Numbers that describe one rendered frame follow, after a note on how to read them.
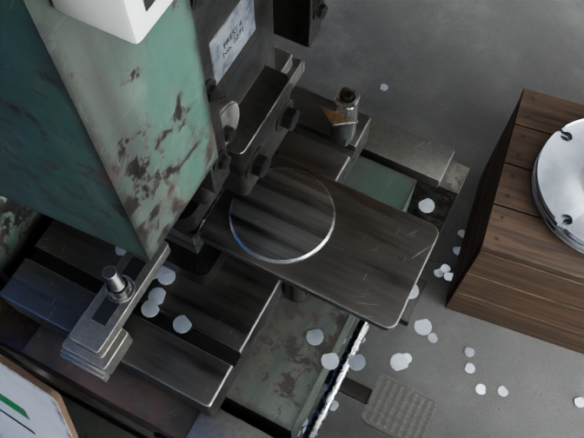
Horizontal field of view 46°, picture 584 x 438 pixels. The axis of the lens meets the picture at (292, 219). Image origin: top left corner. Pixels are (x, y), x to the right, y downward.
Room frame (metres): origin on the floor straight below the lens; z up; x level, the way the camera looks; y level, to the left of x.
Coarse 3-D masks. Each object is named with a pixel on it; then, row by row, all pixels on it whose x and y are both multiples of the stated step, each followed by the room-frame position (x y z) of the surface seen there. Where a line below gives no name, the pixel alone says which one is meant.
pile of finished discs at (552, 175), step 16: (576, 128) 0.74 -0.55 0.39; (560, 144) 0.70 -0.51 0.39; (576, 144) 0.70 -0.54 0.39; (544, 160) 0.66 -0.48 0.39; (560, 160) 0.66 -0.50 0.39; (576, 160) 0.66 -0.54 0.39; (544, 176) 0.63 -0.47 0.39; (560, 176) 0.63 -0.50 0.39; (576, 176) 0.63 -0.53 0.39; (544, 192) 0.60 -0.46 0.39; (560, 192) 0.60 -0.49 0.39; (576, 192) 0.60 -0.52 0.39; (544, 208) 0.57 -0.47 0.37; (560, 208) 0.56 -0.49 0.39; (576, 208) 0.56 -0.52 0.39; (560, 224) 0.53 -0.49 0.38; (576, 224) 0.53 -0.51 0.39; (576, 240) 0.50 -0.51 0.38
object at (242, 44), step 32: (224, 0) 0.37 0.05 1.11; (256, 0) 0.41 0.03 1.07; (224, 32) 0.37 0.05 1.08; (256, 32) 0.41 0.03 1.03; (224, 64) 0.36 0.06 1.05; (256, 64) 0.41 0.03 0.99; (224, 96) 0.36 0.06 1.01; (256, 96) 0.38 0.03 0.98; (288, 96) 0.40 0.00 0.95; (224, 128) 0.33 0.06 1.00; (256, 128) 0.35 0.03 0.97; (288, 128) 0.37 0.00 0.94; (256, 160) 0.33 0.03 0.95
